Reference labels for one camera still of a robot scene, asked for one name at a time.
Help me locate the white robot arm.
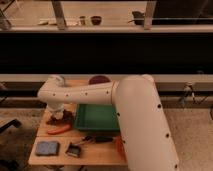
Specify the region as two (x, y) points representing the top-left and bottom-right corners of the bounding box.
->
(37, 74), (179, 171)

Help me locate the purple bowl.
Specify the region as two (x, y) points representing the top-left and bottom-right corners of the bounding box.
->
(89, 75), (110, 84)

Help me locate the metal shelf post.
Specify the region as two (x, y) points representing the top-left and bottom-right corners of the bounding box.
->
(51, 0), (67, 30)
(144, 1), (156, 30)

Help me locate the dark bowl on shelf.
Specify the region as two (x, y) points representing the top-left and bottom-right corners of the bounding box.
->
(91, 16), (102, 25)

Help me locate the green plastic tray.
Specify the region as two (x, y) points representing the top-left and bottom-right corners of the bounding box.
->
(74, 104), (119, 131)

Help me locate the small black brush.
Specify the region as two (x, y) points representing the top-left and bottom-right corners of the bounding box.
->
(66, 143), (81, 158)

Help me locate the orange carrot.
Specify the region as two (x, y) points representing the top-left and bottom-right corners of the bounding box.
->
(46, 124), (72, 135)

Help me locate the small jar on shelf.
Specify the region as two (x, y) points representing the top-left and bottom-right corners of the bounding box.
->
(79, 16), (86, 26)

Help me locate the left metal shelf post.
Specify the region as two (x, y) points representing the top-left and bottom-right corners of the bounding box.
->
(51, 0), (67, 30)

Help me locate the dark pot on shelf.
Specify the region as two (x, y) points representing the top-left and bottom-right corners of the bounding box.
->
(132, 11), (144, 25)

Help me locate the red bowl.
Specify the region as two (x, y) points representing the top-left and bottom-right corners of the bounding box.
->
(115, 135), (126, 162)

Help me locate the black handled tool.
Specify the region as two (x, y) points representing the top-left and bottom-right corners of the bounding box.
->
(80, 136), (113, 144)

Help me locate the blue sponge cloth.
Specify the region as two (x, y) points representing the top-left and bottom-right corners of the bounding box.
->
(35, 141), (60, 156)

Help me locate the wooden table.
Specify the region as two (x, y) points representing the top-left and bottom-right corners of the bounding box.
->
(28, 110), (126, 166)

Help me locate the right metal shelf post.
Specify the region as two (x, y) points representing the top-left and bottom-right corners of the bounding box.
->
(144, 1), (156, 30)

